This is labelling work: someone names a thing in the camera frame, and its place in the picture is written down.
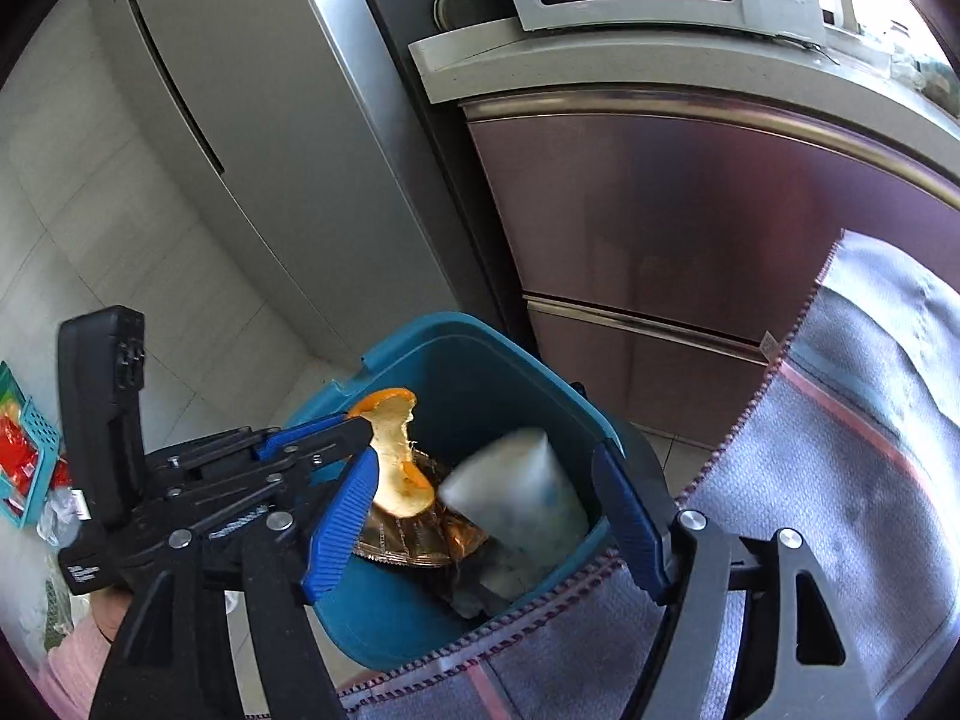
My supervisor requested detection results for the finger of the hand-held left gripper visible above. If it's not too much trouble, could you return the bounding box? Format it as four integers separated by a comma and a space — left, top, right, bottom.
154, 414, 374, 479
161, 431, 376, 535

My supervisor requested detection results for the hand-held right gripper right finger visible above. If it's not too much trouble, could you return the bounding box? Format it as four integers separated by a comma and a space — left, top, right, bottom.
591, 444, 882, 720

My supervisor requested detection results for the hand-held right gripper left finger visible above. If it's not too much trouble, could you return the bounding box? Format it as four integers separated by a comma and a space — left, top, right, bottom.
90, 441, 380, 720

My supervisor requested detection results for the golden foil wrapper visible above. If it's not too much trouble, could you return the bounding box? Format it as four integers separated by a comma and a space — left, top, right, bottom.
352, 450, 492, 563

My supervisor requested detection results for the large orange peel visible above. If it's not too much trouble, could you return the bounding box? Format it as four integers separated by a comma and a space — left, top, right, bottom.
346, 388, 437, 518

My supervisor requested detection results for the white dotted paper cup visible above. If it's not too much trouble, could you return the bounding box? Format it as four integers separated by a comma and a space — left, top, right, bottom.
437, 427, 592, 552

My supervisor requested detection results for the teal plastic trash bin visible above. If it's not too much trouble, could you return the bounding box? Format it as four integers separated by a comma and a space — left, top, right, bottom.
285, 313, 676, 672

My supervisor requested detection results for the person's left forearm pink sleeve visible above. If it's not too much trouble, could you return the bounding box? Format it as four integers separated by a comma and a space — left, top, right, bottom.
45, 592, 136, 713

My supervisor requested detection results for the teal plastic basket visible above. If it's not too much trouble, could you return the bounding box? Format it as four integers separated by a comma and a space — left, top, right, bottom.
0, 360, 62, 530

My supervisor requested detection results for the red snack packet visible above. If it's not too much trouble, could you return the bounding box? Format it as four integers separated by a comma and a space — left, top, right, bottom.
0, 397, 38, 497

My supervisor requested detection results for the purple plaid tablecloth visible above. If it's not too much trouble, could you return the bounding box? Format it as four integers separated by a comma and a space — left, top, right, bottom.
337, 229, 960, 720

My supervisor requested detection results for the silver refrigerator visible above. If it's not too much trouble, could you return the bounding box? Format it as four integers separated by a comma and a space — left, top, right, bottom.
90, 0, 511, 376

